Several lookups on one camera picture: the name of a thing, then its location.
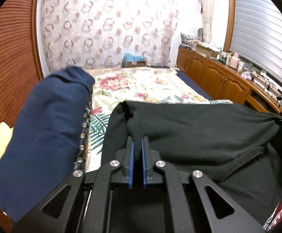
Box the black printed t-shirt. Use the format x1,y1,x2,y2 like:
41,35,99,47
101,101,282,223

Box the dark patterned folded garment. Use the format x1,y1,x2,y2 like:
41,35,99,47
73,92,93,171

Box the folded navy blue garment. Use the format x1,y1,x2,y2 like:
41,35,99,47
0,66,94,222

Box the red white printed bag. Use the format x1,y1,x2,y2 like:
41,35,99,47
263,200,282,232

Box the long wooden sideboard cabinet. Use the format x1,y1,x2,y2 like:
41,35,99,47
176,46,281,114

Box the pink thermos jug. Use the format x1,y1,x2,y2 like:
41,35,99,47
229,53,240,70

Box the green leaf print bedsheet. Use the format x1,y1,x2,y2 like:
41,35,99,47
85,94,232,172

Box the grey window blind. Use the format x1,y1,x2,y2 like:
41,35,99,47
230,0,282,83

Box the yellow plush pillow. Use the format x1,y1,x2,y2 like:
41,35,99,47
0,122,14,160

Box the cardboard box on sideboard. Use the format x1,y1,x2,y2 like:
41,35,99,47
196,43,222,58

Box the navy blue bed cover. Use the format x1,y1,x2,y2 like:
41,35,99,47
177,70,212,100

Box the floral pink blanket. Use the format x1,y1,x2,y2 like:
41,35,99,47
86,66,211,117

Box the blue cloth on box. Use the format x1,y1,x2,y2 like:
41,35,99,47
121,53,146,68

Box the brown louvered wardrobe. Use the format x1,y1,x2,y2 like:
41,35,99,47
0,0,45,233

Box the circle pattern sheer curtain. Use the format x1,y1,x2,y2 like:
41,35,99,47
41,0,178,72

